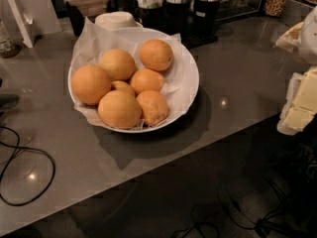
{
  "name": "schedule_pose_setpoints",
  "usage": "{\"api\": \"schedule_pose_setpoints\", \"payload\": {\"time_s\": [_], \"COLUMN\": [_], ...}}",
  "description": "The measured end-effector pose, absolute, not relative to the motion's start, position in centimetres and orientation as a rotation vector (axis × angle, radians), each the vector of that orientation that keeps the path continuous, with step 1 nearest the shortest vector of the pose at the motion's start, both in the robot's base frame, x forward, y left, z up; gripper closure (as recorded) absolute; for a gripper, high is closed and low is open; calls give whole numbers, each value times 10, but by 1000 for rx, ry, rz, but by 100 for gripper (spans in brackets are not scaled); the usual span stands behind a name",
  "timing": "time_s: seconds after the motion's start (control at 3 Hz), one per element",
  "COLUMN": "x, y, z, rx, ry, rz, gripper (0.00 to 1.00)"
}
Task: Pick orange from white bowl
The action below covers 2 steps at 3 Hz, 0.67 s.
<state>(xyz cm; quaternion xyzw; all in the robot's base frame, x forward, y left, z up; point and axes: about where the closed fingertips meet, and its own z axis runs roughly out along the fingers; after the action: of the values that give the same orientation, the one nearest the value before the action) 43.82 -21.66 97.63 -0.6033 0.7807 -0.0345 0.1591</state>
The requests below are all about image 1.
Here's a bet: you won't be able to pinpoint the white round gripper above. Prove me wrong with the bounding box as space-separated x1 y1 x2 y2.
275 6 317 136

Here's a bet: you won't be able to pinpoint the orange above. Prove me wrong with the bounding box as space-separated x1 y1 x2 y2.
98 90 142 129
70 64 111 105
137 90 169 126
130 68 165 94
139 39 174 71
100 49 136 80

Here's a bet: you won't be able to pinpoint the white round bowl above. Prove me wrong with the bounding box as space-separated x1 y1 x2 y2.
67 26 200 134

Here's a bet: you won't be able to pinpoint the orange at bowl front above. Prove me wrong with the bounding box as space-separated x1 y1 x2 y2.
98 90 142 129

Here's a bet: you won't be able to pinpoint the small white upturned bowl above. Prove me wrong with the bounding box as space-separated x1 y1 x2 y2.
95 11 143 31

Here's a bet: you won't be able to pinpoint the white paper bowl liner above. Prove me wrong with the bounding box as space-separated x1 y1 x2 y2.
69 17 196 129

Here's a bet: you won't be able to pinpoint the black cup with packets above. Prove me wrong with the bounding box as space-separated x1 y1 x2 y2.
193 0 220 37

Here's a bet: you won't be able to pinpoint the black cup with stirrers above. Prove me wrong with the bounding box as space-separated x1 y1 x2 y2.
164 0 189 35

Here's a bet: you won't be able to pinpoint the black cup with napkins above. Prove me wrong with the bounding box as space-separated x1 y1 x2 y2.
137 0 164 30

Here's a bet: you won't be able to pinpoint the small orange partly hidden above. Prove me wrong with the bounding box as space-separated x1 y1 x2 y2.
111 80 136 96

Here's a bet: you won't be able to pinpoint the white card stand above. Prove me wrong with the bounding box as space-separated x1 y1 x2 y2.
7 0 37 49

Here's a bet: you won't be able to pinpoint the dark bottle at left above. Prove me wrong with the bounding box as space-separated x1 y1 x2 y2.
0 20 20 59

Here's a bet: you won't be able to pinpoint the black object at left edge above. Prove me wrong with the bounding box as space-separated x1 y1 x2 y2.
0 94 20 112

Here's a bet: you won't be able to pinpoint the floor cables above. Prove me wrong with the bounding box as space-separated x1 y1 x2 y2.
169 176 317 238

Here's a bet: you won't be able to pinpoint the black cable on table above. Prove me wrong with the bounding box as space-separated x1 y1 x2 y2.
0 125 56 207

